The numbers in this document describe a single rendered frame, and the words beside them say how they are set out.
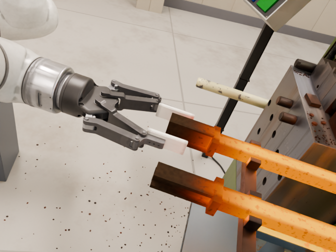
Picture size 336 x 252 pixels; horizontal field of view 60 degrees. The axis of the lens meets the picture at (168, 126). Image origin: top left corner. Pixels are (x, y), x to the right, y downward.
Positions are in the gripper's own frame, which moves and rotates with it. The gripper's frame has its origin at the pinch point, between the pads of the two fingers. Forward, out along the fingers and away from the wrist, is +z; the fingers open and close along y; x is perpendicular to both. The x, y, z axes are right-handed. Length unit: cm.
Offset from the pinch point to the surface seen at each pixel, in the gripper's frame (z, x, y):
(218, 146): 8.3, 0.4, 1.2
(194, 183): 5.2, 1.5, 11.8
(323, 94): 36, -1, -36
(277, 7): 22, 6, -75
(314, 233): 23.5, 1.1, 12.9
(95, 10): -114, -94, -248
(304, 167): 24.0, 1.1, -0.4
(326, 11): 146, -54, -388
